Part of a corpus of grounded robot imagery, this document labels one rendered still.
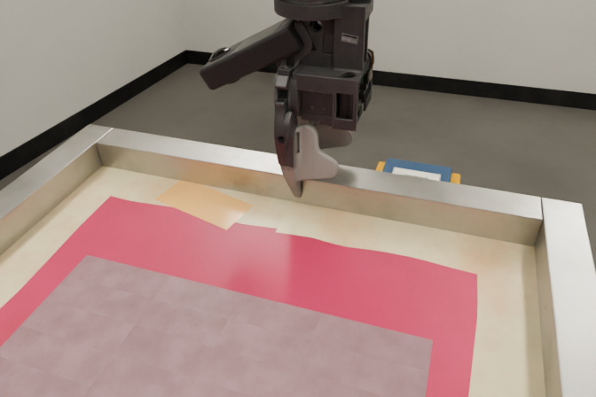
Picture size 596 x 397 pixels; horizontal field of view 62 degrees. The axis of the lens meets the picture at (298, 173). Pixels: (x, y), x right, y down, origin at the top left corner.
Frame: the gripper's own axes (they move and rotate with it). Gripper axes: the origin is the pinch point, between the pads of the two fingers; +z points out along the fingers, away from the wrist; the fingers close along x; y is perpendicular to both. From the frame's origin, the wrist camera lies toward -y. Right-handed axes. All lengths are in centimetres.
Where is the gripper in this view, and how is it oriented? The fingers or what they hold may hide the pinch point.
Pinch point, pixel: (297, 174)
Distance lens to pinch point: 56.3
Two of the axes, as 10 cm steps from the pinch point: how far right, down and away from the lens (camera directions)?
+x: 3.1, -5.6, 7.7
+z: 0.3, 8.1, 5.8
